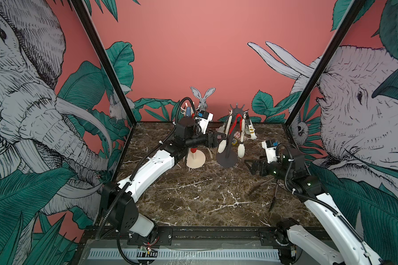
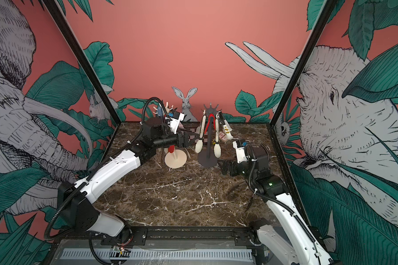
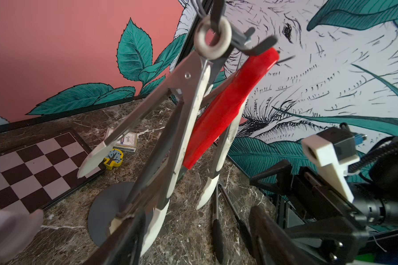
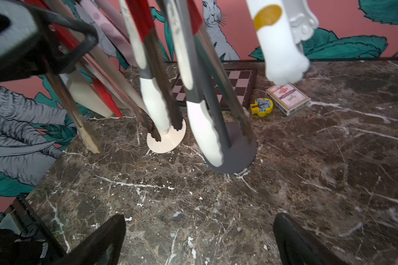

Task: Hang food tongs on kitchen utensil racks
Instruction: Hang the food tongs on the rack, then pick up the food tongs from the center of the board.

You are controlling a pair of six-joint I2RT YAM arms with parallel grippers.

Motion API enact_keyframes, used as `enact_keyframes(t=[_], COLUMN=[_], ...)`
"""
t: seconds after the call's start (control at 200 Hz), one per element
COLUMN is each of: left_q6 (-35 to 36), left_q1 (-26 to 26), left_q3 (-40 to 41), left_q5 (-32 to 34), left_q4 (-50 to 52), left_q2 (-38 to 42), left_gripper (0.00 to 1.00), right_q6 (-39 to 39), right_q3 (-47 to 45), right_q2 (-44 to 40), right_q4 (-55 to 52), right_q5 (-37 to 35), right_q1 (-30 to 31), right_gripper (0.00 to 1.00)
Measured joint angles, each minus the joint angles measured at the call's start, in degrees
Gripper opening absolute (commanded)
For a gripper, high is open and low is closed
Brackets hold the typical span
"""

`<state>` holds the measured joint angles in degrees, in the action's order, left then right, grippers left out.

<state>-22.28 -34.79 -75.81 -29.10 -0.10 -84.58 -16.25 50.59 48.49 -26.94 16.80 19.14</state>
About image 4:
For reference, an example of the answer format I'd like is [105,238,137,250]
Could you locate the playing card box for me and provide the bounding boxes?
[266,83,311,116]

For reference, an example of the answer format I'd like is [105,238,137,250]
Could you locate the pink steel tongs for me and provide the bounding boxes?
[80,1,137,67]

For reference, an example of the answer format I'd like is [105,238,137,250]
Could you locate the small yellow toy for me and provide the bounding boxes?
[251,98,274,117]

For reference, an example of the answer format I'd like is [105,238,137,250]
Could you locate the red looped steel tongs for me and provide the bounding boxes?
[119,1,254,144]

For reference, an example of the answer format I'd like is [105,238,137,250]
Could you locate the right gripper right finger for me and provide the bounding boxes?
[273,213,346,265]

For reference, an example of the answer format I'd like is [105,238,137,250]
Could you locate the red handled steel tongs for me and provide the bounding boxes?
[45,1,161,142]

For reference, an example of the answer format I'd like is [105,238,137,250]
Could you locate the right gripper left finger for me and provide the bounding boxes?
[54,214,126,265]

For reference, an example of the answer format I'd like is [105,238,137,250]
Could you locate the white steel tongs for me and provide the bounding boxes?
[119,0,224,168]

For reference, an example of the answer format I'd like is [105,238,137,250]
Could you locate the chessboard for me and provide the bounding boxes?
[170,67,258,110]

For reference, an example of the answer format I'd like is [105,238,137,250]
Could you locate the black tongs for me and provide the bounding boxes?
[45,72,101,153]

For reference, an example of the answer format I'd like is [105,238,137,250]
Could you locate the cream utensil rack stand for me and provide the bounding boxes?
[137,76,188,155]

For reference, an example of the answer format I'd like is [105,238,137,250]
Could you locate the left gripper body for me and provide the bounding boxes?
[0,1,98,82]

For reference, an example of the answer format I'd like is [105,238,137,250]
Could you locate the dark grey utensil rack stand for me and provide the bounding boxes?
[196,52,257,174]

